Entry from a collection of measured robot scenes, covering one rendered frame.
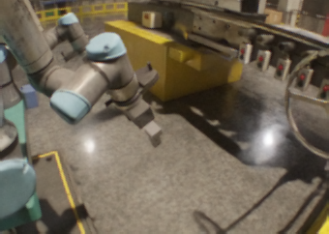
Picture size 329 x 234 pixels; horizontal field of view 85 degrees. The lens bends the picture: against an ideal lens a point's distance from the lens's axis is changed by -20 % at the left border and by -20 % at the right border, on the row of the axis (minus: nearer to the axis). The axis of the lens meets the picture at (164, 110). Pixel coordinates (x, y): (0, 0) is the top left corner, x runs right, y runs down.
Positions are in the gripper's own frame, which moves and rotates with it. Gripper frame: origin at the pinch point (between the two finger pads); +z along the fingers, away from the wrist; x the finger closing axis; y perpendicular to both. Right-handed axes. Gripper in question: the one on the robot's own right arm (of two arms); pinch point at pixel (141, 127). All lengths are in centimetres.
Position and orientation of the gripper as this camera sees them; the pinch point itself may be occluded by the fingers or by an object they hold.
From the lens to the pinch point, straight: 66.1
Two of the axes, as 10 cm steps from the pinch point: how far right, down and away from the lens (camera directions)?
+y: -7.5, 6.0, -2.8
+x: 6.3, 5.4, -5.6
